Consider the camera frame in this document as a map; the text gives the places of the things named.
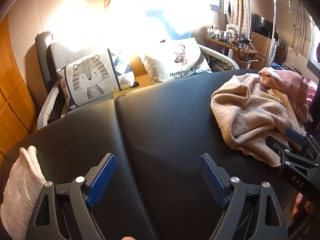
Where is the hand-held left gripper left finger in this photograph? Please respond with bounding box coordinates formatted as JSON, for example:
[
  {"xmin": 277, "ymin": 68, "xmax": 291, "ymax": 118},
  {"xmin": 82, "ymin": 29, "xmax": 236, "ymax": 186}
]
[{"xmin": 26, "ymin": 153, "xmax": 117, "ymax": 240}]

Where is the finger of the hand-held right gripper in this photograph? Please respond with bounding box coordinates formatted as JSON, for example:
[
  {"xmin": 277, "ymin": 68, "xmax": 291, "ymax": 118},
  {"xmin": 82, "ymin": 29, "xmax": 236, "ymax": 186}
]
[
  {"xmin": 284, "ymin": 127, "xmax": 320, "ymax": 155},
  {"xmin": 265, "ymin": 135, "xmax": 295, "ymax": 160}
]

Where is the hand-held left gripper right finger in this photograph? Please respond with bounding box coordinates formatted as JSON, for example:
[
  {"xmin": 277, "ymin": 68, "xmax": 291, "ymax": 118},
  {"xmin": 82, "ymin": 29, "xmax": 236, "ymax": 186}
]
[{"xmin": 199, "ymin": 153, "xmax": 290, "ymax": 240}]

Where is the beige knit sweater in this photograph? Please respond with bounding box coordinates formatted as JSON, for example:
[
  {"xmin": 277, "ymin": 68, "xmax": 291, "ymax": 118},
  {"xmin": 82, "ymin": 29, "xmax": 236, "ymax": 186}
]
[{"xmin": 211, "ymin": 73, "xmax": 309, "ymax": 167}]

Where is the person's right hand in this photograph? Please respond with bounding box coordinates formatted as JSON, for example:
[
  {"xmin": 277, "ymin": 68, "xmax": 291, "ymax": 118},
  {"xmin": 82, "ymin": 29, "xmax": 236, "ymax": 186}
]
[{"xmin": 292, "ymin": 194, "xmax": 320, "ymax": 218}]

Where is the pink quilt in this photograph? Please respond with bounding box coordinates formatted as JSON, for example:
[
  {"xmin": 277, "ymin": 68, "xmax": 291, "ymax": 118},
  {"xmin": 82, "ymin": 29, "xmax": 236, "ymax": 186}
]
[{"xmin": 302, "ymin": 77, "xmax": 320, "ymax": 103}]

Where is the pink knit sweater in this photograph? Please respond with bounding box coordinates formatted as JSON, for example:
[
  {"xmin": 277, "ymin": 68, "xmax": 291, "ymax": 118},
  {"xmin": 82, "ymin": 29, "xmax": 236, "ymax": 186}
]
[{"xmin": 258, "ymin": 67, "xmax": 310, "ymax": 123}]

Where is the white printed carton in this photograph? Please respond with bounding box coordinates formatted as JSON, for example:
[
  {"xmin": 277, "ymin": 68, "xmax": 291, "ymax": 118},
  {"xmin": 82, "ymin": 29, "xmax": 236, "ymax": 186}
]
[{"xmin": 285, "ymin": 46, "xmax": 309, "ymax": 68}]

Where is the white knit sweater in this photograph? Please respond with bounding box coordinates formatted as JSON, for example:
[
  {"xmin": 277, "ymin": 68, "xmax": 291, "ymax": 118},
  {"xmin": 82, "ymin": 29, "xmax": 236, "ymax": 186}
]
[{"xmin": 0, "ymin": 145, "xmax": 47, "ymax": 240}]

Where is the small side window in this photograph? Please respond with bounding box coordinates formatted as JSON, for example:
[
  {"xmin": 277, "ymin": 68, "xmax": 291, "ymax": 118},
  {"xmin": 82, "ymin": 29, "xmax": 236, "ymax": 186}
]
[{"xmin": 309, "ymin": 15, "xmax": 320, "ymax": 71}]

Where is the tiger print cushion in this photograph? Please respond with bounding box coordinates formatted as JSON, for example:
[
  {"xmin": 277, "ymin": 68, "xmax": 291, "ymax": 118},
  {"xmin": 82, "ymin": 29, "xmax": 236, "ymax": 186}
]
[{"xmin": 57, "ymin": 48, "xmax": 139, "ymax": 110}]

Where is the wooden side table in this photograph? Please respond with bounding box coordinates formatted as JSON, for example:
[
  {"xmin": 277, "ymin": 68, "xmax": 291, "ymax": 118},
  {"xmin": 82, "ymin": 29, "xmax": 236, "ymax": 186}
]
[{"xmin": 202, "ymin": 35, "xmax": 258, "ymax": 68}]

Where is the wooden wardrobe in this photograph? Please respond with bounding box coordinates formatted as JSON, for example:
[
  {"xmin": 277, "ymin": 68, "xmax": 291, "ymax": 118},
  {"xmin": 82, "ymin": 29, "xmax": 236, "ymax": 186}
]
[{"xmin": 0, "ymin": 12, "xmax": 38, "ymax": 155}]

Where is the black monitor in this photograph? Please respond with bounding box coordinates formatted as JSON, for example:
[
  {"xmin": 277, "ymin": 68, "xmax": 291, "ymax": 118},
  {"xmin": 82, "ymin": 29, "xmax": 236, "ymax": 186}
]
[{"xmin": 251, "ymin": 13, "xmax": 273, "ymax": 39}]

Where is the white metal stand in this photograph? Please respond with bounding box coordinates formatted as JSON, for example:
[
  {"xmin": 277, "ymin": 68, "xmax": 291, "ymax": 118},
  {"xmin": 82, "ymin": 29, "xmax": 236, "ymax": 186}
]
[{"xmin": 267, "ymin": 0, "xmax": 283, "ymax": 68}]

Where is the deer print cushion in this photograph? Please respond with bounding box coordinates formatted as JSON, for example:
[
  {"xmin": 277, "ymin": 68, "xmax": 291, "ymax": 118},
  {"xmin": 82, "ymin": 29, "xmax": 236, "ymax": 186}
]
[{"xmin": 143, "ymin": 37, "xmax": 213, "ymax": 85}]

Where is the row of glass jars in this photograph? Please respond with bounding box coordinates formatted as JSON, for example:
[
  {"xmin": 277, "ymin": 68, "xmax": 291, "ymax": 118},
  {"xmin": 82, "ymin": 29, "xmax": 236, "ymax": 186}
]
[{"xmin": 206, "ymin": 24, "xmax": 240, "ymax": 40}]

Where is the grey fabric sofa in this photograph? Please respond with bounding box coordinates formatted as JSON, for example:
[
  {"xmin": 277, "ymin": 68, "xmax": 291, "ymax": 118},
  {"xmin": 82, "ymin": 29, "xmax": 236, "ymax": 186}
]
[{"xmin": 35, "ymin": 10, "xmax": 240, "ymax": 130}]

